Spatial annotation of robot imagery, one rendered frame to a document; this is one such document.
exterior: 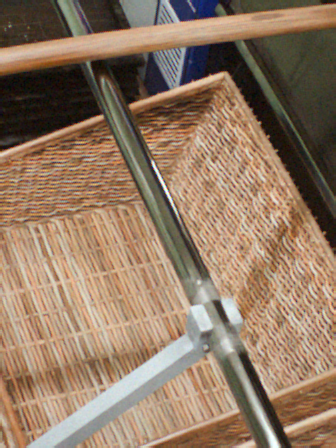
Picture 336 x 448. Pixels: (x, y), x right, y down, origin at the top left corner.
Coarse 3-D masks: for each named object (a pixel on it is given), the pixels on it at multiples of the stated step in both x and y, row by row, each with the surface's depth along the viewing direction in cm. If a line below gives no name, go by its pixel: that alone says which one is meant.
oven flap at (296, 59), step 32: (256, 0) 189; (288, 0) 183; (320, 32) 176; (256, 64) 185; (288, 64) 182; (320, 64) 176; (288, 96) 182; (320, 96) 176; (288, 128) 178; (320, 128) 176; (320, 160) 174
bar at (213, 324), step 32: (64, 0) 154; (64, 32) 153; (96, 64) 147; (96, 96) 145; (128, 128) 141; (128, 160) 139; (160, 192) 135; (160, 224) 133; (192, 256) 130; (192, 288) 128; (192, 320) 126; (224, 320) 125; (160, 352) 130; (192, 352) 128; (224, 352) 123; (128, 384) 130; (160, 384) 130; (256, 384) 121; (96, 416) 131; (256, 416) 119
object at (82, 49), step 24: (168, 24) 149; (192, 24) 149; (216, 24) 150; (240, 24) 150; (264, 24) 151; (288, 24) 152; (312, 24) 154; (24, 48) 143; (48, 48) 143; (72, 48) 144; (96, 48) 145; (120, 48) 146; (144, 48) 147; (168, 48) 149; (0, 72) 142
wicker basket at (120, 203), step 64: (64, 128) 195; (192, 128) 205; (256, 128) 191; (0, 192) 199; (64, 192) 205; (128, 192) 211; (256, 192) 191; (0, 256) 203; (64, 256) 205; (128, 256) 207; (256, 256) 192; (320, 256) 178; (0, 320) 194; (64, 320) 196; (128, 320) 198; (256, 320) 193; (320, 320) 178; (0, 384) 170; (64, 384) 188; (192, 384) 192; (320, 384) 165
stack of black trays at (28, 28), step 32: (0, 0) 211; (32, 0) 212; (96, 0) 214; (0, 32) 205; (32, 32) 206; (96, 32) 208; (128, 64) 202; (0, 96) 201; (32, 96) 201; (64, 96) 205; (128, 96) 208; (0, 128) 206; (32, 128) 207
